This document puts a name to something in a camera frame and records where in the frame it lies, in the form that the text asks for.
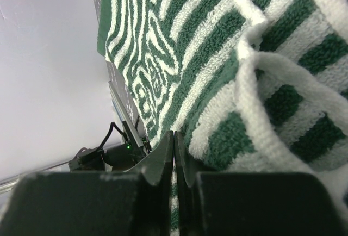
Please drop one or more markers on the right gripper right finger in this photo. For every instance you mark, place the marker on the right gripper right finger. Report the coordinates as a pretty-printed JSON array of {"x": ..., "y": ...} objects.
[{"x": 237, "y": 203}]

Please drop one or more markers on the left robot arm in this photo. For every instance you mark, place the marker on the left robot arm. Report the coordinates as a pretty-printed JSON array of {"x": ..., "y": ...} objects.
[{"x": 117, "y": 158}]

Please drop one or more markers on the green white striped towel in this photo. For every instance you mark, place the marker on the green white striped towel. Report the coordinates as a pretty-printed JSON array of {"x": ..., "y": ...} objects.
[{"x": 253, "y": 85}]

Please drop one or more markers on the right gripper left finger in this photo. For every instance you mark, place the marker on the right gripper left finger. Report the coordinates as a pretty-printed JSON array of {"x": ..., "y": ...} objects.
[{"x": 134, "y": 202}]

